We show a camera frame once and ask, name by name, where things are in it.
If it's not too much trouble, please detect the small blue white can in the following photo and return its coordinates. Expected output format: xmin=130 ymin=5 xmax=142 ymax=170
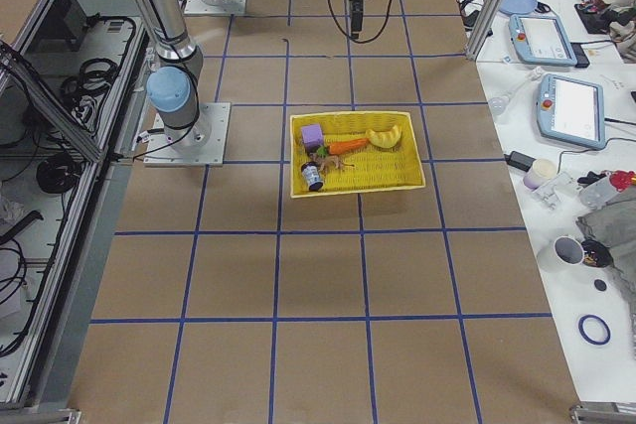
xmin=301 ymin=162 xmax=324 ymax=192

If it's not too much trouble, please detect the yellow plastic basket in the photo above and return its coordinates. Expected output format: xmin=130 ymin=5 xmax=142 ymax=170
xmin=289 ymin=110 xmax=426 ymax=199

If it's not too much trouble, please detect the blue ring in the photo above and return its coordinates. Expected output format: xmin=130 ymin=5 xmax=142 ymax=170
xmin=577 ymin=314 xmax=612 ymax=347

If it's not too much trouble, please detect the white mug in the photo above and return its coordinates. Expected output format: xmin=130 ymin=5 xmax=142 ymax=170
xmin=537 ymin=235 xmax=585 ymax=273

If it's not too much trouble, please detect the brown toy animal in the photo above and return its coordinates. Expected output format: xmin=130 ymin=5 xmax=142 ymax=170
xmin=310 ymin=153 xmax=353 ymax=173

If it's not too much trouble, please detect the blue teach pendant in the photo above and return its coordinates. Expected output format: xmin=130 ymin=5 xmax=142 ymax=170
xmin=536 ymin=73 xmax=606 ymax=150
xmin=508 ymin=14 xmax=578 ymax=67

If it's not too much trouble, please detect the black round cap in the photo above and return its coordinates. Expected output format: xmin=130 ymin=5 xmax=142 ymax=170
xmin=593 ymin=279 xmax=607 ymax=292

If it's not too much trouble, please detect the black power adapter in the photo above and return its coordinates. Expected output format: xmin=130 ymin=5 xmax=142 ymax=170
xmin=504 ymin=151 xmax=536 ymax=173

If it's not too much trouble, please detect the grey cloth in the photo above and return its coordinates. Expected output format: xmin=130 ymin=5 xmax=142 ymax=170
xmin=576 ymin=187 xmax=635 ymax=318

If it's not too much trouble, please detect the white lavender cup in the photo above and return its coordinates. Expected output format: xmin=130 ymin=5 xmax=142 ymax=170
xmin=523 ymin=159 xmax=557 ymax=190

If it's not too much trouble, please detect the blue plastic plate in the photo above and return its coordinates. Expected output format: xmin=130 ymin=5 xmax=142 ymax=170
xmin=499 ymin=0 xmax=538 ymax=16

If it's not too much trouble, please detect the upper blue teach pendant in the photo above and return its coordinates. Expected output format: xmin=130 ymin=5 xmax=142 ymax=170
xmin=508 ymin=14 xmax=578 ymax=67

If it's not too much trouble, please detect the orange toy carrot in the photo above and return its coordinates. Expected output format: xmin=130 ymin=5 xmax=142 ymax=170
xmin=315 ymin=137 xmax=369 ymax=157

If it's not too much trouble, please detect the purple cube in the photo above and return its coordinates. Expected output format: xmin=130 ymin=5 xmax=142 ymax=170
xmin=300 ymin=123 xmax=324 ymax=153

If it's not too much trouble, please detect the lower blue teach pendant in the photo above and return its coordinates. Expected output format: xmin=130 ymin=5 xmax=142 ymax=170
xmin=536 ymin=73 xmax=606 ymax=150

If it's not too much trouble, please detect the yellow toy bread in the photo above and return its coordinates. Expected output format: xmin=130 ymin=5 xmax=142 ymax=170
xmin=366 ymin=124 xmax=402 ymax=149

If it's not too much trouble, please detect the aluminium frame post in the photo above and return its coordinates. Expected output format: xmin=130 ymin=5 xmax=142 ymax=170
xmin=464 ymin=0 xmax=528 ymax=63

